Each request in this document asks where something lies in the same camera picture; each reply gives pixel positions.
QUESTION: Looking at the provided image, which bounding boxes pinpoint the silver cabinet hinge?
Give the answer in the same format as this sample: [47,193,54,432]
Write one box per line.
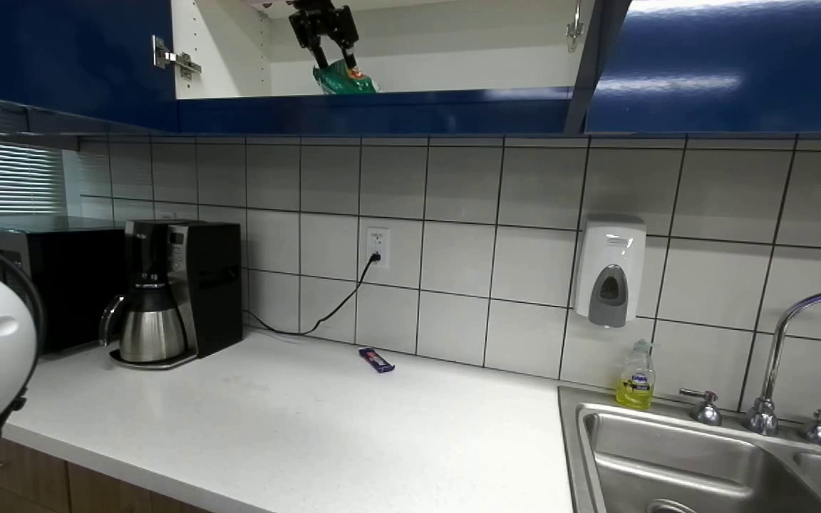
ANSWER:
[565,3,590,50]
[147,35,205,82]

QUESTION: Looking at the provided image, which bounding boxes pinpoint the stainless steel coffee maker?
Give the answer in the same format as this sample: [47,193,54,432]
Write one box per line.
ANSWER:
[121,217,245,371]

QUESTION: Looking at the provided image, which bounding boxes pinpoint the blue cabinet door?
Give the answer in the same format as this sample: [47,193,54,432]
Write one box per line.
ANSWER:
[0,0,178,133]
[562,0,821,137]

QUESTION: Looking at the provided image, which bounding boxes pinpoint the black microwave oven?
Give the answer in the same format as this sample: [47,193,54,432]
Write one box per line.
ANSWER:
[0,220,131,357]

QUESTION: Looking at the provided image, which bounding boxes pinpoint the yellow dish soap bottle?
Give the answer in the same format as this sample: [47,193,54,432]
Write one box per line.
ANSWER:
[612,335,659,412]

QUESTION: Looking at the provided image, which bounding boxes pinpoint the wooden base cabinets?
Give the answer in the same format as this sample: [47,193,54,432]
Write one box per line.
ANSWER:
[0,435,207,513]

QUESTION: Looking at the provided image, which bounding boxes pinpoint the white wall outlet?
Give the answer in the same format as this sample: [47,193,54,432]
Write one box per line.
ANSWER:
[358,220,395,280]

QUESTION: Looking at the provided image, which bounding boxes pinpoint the stainless steel double sink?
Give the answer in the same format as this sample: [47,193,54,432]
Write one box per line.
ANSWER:
[555,382,821,513]

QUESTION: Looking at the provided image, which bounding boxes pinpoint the steel coffee carafe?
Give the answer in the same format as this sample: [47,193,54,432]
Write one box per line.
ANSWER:
[96,274,195,371]

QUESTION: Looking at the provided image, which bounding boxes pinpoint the purple candy bar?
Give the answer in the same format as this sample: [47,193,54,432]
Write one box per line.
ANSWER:
[355,345,399,375]

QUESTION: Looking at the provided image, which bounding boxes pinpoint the green snack packet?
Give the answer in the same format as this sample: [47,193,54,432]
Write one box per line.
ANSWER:
[311,56,381,96]

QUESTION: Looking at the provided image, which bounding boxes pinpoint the white wall soap dispenser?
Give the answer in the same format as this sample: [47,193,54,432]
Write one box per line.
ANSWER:
[572,220,649,329]

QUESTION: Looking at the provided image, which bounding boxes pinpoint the chrome sink faucet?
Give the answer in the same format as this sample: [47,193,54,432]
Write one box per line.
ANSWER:
[676,288,821,448]

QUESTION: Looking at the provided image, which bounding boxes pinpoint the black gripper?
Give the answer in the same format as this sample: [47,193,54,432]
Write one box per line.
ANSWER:
[285,0,361,74]

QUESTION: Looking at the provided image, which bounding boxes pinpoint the black power cord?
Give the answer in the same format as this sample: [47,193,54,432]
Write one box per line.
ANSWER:
[241,251,381,342]

